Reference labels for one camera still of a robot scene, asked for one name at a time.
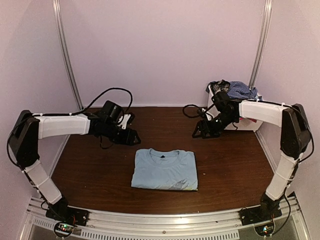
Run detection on aluminium frame post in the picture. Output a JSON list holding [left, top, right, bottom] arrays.
[[249, 0, 273, 89], [52, 0, 84, 111]]

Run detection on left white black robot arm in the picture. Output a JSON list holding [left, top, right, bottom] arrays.
[[6, 100, 141, 222]]

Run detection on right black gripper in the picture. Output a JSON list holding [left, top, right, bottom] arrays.
[[192, 112, 237, 140]]

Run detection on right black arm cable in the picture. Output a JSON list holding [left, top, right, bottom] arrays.
[[183, 104, 216, 119]]

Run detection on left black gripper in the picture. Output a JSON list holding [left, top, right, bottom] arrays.
[[103, 121, 142, 147]]

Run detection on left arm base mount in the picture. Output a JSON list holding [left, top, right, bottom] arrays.
[[45, 206, 89, 239]]

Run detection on front aluminium frame rail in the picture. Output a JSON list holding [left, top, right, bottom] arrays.
[[24, 197, 303, 240]]

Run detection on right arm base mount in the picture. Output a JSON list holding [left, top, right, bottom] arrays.
[[238, 206, 282, 238]]

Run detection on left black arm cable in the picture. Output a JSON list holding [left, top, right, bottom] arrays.
[[79, 87, 133, 116]]

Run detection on left aluminium frame post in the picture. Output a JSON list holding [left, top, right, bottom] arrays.
[[52, 0, 84, 111]]

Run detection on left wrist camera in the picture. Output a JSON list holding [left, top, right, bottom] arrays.
[[117, 113, 135, 130]]

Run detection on blue dotted shirt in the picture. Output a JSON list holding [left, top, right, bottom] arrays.
[[227, 81, 263, 100]]

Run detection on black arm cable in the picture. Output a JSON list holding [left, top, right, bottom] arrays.
[[183, 104, 216, 119], [79, 87, 133, 116]]

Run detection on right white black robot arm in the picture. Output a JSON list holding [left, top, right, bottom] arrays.
[[192, 91, 313, 221]]

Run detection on white plastic laundry basket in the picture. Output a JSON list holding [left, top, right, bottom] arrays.
[[207, 84, 263, 133]]

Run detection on right aluminium frame post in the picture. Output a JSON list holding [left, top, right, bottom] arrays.
[[249, 0, 273, 89]]

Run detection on dark plaid shirt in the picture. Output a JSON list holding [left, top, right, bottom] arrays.
[[205, 79, 231, 94]]

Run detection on pink garment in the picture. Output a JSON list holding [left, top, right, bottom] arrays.
[[240, 117, 257, 123]]

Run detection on light blue printed t-shirt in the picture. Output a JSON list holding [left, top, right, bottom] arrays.
[[131, 148, 198, 191]]

